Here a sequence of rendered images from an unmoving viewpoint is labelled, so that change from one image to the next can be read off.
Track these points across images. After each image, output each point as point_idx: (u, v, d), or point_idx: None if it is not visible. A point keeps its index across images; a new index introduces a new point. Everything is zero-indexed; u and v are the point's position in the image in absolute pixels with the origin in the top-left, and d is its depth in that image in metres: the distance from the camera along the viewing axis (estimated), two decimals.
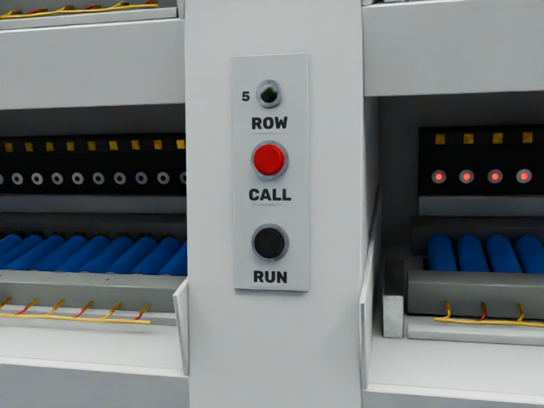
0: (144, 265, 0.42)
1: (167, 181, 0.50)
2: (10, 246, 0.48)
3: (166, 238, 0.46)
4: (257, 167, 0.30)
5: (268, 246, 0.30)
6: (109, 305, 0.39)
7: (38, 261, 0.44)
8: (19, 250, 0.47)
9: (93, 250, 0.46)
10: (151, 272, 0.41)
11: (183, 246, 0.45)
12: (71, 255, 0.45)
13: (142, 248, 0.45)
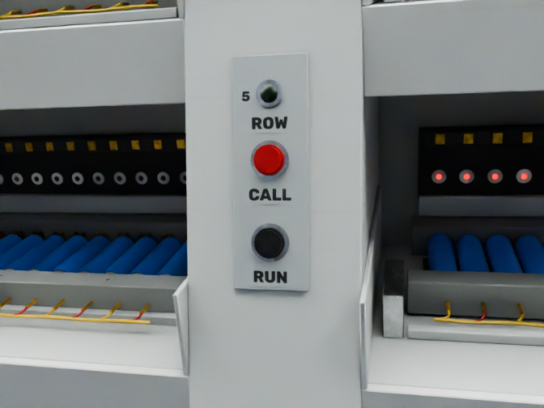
0: (144, 265, 0.42)
1: (167, 181, 0.50)
2: (10, 246, 0.48)
3: (166, 238, 0.46)
4: (257, 167, 0.30)
5: (268, 246, 0.30)
6: (109, 305, 0.39)
7: (38, 261, 0.44)
8: (19, 250, 0.47)
9: (93, 250, 0.46)
10: (151, 272, 0.41)
11: (183, 246, 0.45)
12: (71, 255, 0.45)
13: (142, 248, 0.45)
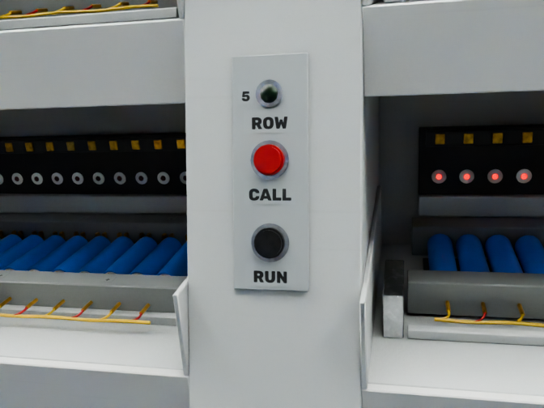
0: (144, 265, 0.42)
1: (167, 181, 0.50)
2: (10, 246, 0.48)
3: (166, 238, 0.46)
4: (257, 167, 0.30)
5: (268, 246, 0.30)
6: (109, 305, 0.39)
7: (38, 261, 0.44)
8: (19, 250, 0.47)
9: (93, 250, 0.46)
10: (151, 272, 0.41)
11: (183, 246, 0.45)
12: (71, 255, 0.45)
13: (142, 248, 0.45)
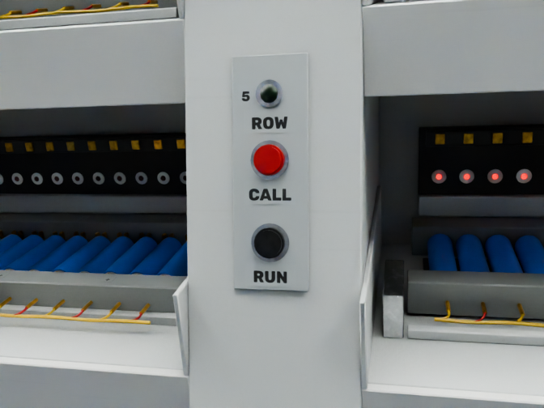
0: (144, 265, 0.42)
1: (167, 181, 0.50)
2: (10, 246, 0.48)
3: (166, 238, 0.46)
4: (257, 167, 0.30)
5: (268, 246, 0.30)
6: (109, 305, 0.39)
7: (38, 261, 0.44)
8: (19, 250, 0.47)
9: (93, 250, 0.46)
10: (151, 272, 0.41)
11: (183, 246, 0.45)
12: (71, 255, 0.45)
13: (142, 248, 0.45)
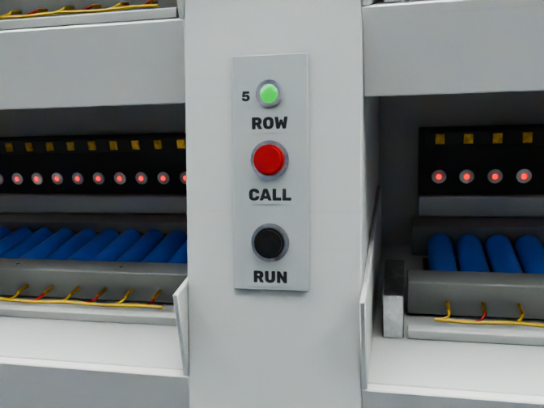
0: (153, 256, 0.43)
1: (167, 181, 0.50)
2: (21, 239, 0.50)
3: (172, 231, 0.48)
4: (257, 167, 0.30)
5: (268, 246, 0.30)
6: (123, 291, 0.40)
7: (50, 252, 0.45)
8: (30, 242, 0.48)
9: (103, 242, 0.47)
10: (160, 262, 0.43)
11: None
12: (82, 247, 0.46)
13: (150, 240, 0.47)
